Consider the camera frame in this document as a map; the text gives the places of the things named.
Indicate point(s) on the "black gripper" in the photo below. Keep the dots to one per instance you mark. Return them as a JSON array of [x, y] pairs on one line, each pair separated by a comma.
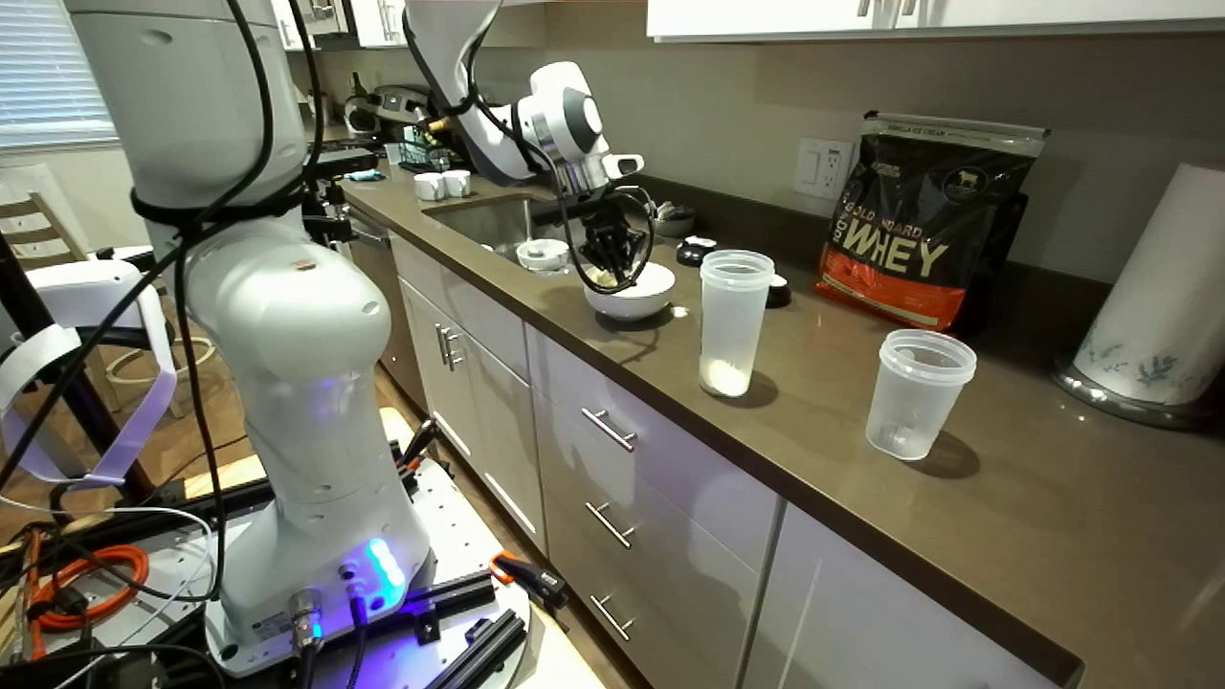
[[615, 222]]

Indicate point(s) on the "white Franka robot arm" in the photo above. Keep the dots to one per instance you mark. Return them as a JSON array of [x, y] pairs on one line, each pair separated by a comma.
[[299, 347]]

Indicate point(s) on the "white ceramic bowl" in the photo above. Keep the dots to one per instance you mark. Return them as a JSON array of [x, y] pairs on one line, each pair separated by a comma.
[[632, 309]]

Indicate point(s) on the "small spilled powder clump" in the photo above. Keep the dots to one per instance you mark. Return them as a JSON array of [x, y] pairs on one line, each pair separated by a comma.
[[678, 311]]

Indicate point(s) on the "small white round container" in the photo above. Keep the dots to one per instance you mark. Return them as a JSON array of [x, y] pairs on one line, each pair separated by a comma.
[[542, 254]]

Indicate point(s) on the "clear plastic deli container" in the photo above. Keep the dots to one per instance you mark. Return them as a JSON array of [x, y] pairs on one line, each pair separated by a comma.
[[916, 404]]

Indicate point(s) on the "clear shaker bottle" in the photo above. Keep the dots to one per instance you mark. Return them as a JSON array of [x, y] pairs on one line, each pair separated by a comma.
[[731, 318]]

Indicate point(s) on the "stainless steel sink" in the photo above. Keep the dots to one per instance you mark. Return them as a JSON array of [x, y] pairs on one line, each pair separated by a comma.
[[491, 218]]

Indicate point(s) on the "white mug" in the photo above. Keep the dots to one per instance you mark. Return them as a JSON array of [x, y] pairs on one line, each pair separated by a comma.
[[458, 181], [429, 185]]

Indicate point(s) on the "grey dishwasher front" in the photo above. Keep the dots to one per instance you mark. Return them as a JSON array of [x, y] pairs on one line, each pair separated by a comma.
[[384, 318]]

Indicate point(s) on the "white lower counter cabinets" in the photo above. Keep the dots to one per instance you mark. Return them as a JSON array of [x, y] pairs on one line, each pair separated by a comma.
[[690, 560]]

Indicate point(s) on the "white perforated robot table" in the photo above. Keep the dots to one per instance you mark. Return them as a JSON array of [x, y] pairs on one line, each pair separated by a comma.
[[465, 523]]

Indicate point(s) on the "black red whey bag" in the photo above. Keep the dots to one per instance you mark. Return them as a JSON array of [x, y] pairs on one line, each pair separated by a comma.
[[923, 231]]

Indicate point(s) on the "black stove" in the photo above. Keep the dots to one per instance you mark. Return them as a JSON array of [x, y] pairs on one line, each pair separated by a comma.
[[333, 179]]

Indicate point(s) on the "metal paper towel holder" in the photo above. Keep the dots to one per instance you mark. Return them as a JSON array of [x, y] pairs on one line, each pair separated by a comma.
[[1122, 401]]

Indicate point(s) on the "white plastic chair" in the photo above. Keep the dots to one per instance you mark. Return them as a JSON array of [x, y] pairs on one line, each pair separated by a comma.
[[91, 293]]

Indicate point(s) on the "white paper towel roll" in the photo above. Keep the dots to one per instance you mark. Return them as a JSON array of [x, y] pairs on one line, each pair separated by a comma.
[[1170, 293]]

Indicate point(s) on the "black tripod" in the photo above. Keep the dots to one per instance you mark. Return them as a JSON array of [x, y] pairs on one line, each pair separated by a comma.
[[70, 379]]

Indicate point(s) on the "white window blinds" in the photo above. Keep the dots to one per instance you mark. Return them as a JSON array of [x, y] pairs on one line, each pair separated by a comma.
[[51, 71]]

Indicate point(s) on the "white wall outlet plate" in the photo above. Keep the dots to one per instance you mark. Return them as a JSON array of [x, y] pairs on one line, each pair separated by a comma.
[[826, 165]]

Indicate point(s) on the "white upper wall cabinets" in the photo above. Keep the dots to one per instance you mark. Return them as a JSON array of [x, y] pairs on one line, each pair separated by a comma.
[[943, 14]]

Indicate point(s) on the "black metal rail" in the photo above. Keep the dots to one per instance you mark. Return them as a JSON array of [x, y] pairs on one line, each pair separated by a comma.
[[480, 651]]

